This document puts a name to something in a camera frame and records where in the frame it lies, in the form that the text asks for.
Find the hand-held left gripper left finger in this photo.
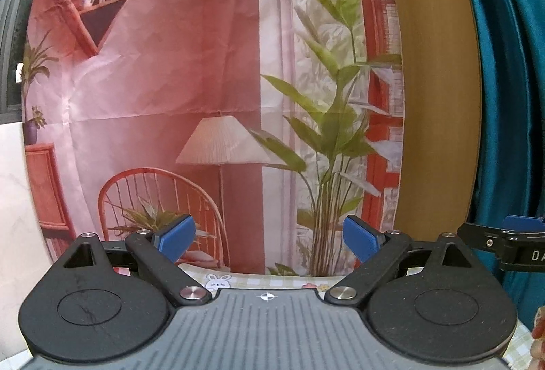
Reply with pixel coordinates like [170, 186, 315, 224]
[53, 214, 213, 308]

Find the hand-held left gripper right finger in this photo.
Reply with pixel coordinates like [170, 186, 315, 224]
[326, 214, 486, 307]

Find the printed wall cloth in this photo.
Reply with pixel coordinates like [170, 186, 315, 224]
[21, 0, 405, 277]

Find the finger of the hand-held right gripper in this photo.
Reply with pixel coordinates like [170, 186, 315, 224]
[502, 215, 545, 232]
[457, 223, 504, 258]

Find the checkered tablecloth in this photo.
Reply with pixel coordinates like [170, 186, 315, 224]
[176, 263, 545, 370]

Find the teal curtain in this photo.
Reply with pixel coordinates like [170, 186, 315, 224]
[447, 0, 545, 311]

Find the dark window frame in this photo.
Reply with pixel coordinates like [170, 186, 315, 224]
[0, 0, 49, 126]

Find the yellow wooden panel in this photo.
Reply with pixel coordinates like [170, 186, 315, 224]
[379, 0, 484, 245]

